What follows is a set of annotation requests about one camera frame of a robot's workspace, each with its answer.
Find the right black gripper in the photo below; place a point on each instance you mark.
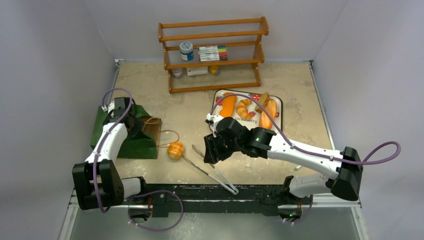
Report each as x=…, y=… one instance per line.
x=210, y=150

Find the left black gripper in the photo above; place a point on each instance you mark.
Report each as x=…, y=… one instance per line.
x=138, y=127

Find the green brown paper bag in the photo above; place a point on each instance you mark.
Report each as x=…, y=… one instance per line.
x=144, y=145

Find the fake croissant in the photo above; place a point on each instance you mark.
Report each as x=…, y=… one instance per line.
x=242, y=109

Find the strawberry print white tray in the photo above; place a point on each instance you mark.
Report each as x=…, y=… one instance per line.
x=255, y=116

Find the orange fake bread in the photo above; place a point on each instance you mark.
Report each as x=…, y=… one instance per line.
x=228, y=104

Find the fake baguette loaf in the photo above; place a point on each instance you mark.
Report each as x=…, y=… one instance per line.
x=268, y=115

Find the round fake bun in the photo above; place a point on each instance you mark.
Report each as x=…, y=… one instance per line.
x=175, y=150

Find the fake bread slice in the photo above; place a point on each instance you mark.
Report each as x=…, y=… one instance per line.
x=262, y=102

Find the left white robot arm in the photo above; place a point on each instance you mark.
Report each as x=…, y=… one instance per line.
x=97, y=182

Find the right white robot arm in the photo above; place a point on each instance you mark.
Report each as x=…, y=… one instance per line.
x=338, y=172

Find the small jar lower shelf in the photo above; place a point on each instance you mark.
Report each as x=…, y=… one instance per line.
x=177, y=72

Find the yellow small cube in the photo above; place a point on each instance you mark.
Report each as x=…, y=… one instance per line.
x=215, y=70

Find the white small box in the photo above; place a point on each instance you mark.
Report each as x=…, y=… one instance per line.
x=195, y=71

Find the wooden shelf rack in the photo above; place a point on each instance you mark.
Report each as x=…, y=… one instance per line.
x=244, y=47

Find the coloured marker set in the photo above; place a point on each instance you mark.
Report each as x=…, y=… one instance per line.
x=213, y=53

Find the blue white jar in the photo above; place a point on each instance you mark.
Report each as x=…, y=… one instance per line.
x=186, y=50

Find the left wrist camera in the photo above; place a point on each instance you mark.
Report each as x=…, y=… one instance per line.
x=107, y=108

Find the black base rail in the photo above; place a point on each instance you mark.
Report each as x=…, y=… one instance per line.
x=268, y=200

